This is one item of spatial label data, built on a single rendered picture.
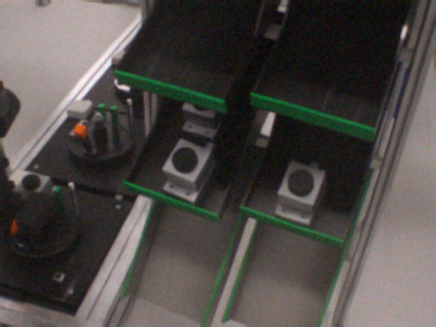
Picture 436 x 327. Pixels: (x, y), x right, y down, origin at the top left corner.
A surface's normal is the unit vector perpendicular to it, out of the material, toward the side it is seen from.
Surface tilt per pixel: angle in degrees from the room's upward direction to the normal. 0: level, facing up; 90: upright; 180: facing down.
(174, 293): 45
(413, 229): 0
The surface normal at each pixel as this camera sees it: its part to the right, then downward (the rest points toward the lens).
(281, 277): -0.27, -0.13
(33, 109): 0.04, -0.76
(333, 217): -0.14, -0.44
